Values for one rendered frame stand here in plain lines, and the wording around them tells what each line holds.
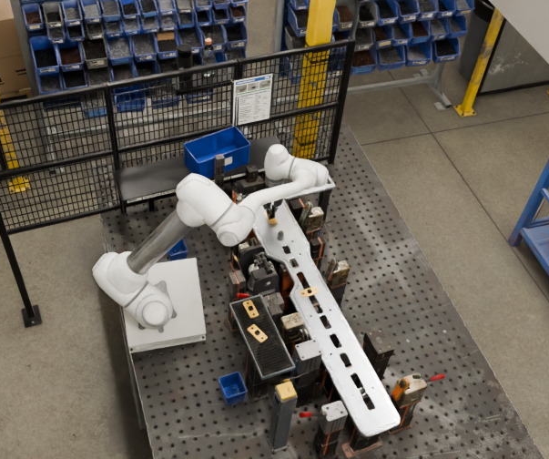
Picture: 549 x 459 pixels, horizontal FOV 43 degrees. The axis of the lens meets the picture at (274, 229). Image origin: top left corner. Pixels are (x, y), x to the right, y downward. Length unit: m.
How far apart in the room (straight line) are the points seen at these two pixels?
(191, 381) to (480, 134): 3.43
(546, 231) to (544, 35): 4.40
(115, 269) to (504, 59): 3.81
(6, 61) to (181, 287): 2.82
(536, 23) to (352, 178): 3.54
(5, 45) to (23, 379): 2.47
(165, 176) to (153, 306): 0.86
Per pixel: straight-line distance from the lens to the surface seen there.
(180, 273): 3.25
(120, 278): 2.97
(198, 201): 2.62
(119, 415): 3.99
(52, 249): 4.71
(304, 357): 2.86
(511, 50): 5.83
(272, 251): 3.30
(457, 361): 3.49
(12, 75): 5.64
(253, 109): 3.67
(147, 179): 3.58
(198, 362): 3.30
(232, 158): 3.58
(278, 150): 3.09
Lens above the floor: 3.54
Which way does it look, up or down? 48 degrees down
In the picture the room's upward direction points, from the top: 6 degrees clockwise
